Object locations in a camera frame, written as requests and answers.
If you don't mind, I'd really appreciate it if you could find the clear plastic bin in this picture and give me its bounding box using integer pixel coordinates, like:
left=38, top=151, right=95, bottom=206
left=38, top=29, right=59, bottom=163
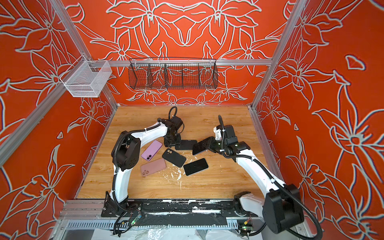
left=60, top=60, right=112, bottom=98

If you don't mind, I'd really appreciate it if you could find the white cable duct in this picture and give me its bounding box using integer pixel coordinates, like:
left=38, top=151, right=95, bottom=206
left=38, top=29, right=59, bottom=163
left=63, top=219, right=239, bottom=231

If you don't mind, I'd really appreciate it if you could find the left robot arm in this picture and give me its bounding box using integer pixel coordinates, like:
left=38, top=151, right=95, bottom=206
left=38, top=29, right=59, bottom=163
left=102, top=116, right=184, bottom=217

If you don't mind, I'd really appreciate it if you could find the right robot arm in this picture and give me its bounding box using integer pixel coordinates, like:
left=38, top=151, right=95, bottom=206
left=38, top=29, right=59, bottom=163
left=208, top=125, right=323, bottom=240

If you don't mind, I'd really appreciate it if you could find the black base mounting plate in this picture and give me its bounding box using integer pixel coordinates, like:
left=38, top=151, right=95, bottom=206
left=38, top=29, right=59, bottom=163
left=101, top=198, right=262, bottom=218

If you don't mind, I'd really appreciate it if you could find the pink phone case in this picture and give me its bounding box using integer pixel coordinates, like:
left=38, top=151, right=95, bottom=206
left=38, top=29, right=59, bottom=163
left=141, top=158, right=167, bottom=177

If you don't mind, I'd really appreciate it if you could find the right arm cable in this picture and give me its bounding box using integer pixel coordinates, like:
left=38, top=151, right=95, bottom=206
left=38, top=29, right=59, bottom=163
left=217, top=114, right=323, bottom=240

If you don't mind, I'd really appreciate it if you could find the dark phone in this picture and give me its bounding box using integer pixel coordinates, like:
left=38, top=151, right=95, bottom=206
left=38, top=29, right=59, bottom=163
left=192, top=137, right=212, bottom=156

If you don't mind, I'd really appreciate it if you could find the purple phone case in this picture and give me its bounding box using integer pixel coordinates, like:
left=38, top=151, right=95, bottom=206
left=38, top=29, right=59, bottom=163
left=141, top=140, right=163, bottom=161

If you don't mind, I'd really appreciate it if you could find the black phone case with camera hole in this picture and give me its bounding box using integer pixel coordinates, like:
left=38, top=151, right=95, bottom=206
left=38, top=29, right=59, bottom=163
left=162, top=149, right=187, bottom=168

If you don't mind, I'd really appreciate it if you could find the black wire basket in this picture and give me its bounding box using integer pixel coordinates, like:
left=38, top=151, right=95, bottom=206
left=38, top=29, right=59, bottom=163
left=128, top=58, right=219, bottom=90

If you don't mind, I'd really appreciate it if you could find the black phone lower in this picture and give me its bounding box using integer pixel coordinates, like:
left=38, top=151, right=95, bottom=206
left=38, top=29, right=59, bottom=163
left=183, top=158, right=209, bottom=176

